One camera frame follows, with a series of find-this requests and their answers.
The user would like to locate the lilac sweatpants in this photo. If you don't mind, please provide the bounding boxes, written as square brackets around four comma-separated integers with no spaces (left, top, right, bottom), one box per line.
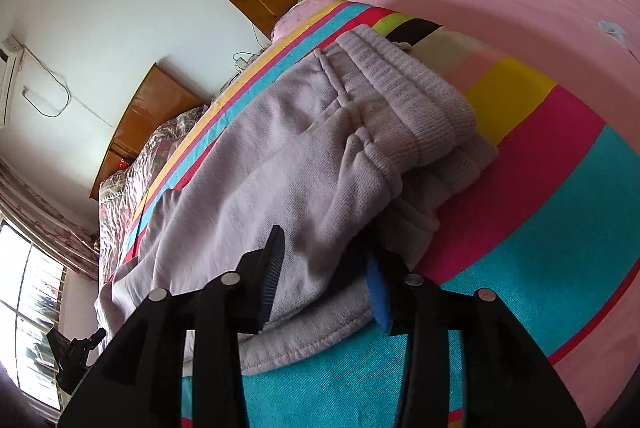
[96,25,497,375]

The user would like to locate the barred window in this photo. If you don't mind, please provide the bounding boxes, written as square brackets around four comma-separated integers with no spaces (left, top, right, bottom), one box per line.
[0,221,66,411]

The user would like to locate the pink floral curtain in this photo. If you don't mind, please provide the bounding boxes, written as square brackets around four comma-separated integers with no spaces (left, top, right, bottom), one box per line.
[0,161,99,281]

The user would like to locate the rainbow striped blanket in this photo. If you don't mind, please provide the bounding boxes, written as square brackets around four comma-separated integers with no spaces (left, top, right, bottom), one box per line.
[116,2,639,426]

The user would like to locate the floral pink quilt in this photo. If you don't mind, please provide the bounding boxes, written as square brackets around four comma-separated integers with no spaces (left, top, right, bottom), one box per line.
[99,104,208,286]

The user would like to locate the left wooden headboard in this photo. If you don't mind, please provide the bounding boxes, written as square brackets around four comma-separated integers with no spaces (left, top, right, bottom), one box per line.
[90,64,205,200]

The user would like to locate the white air conditioner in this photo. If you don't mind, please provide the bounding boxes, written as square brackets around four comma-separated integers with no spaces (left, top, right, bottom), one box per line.
[0,36,24,128]

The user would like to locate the hanging white cable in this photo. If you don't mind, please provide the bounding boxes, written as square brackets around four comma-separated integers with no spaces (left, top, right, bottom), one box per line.
[8,34,116,129]

